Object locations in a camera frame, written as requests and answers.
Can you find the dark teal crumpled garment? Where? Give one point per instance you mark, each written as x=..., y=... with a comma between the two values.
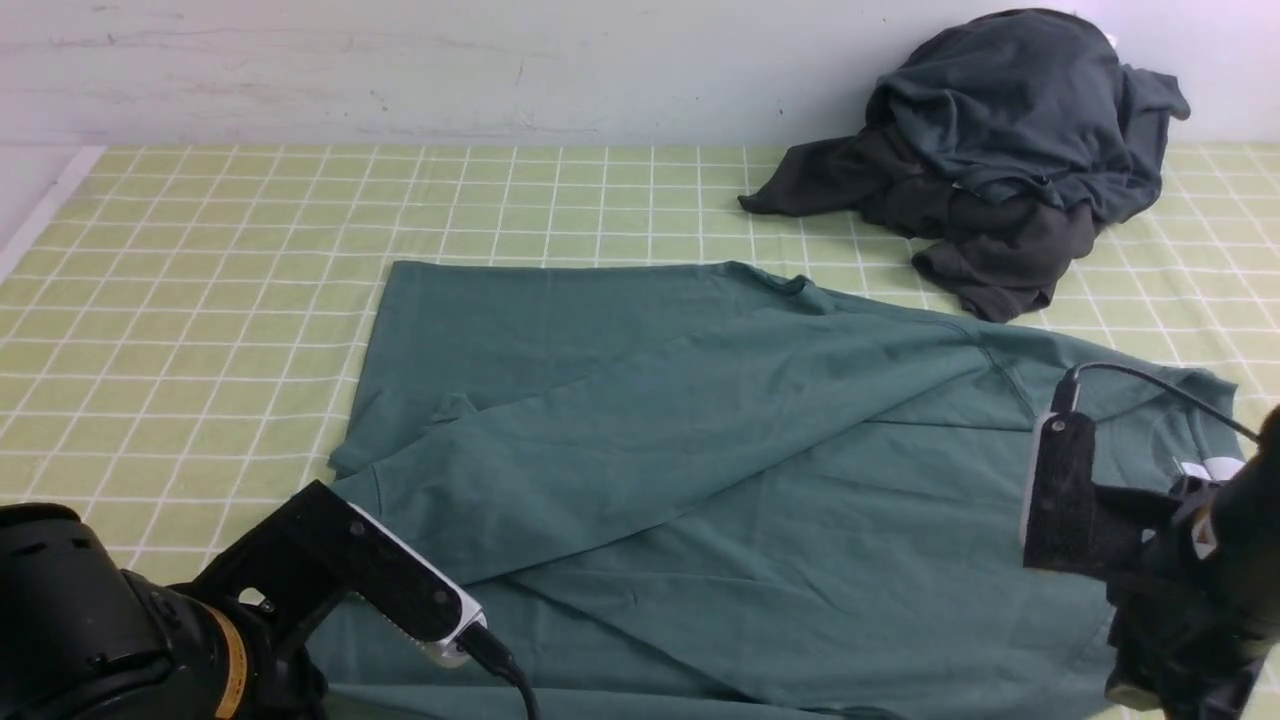
x=1034, y=102

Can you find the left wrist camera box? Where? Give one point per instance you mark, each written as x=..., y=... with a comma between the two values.
x=314, y=550

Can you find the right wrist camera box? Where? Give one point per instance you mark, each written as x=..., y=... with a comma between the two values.
x=1072, y=525

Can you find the green long-sleeve top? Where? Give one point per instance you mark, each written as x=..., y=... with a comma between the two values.
x=708, y=492

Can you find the dark grey crumpled garment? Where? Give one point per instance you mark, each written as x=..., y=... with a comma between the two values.
x=999, y=259

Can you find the green checkered tablecloth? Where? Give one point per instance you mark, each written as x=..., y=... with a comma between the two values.
x=183, y=341

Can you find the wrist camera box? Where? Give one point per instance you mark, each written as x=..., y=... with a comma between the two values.
x=314, y=550
x=1072, y=525

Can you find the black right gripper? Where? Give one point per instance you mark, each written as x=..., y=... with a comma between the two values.
x=1196, y=613

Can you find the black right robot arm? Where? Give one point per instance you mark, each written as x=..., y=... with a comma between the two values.
x=1193, y=642

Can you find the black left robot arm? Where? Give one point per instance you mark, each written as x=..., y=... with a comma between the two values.
x=82, y=638

